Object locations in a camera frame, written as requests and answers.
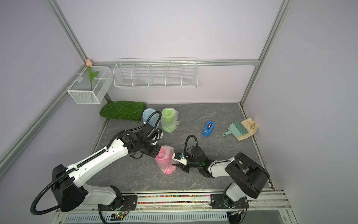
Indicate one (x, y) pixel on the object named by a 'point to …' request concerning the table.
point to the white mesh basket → (80, 89)
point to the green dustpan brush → (237, 129)
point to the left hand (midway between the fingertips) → (157, 152)
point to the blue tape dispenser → (208, 128)
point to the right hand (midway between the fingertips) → (174, 159)
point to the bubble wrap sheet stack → (164, 158)
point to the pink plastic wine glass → (163, 159)
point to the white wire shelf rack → (160, 73)
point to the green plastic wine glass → (169, 118)
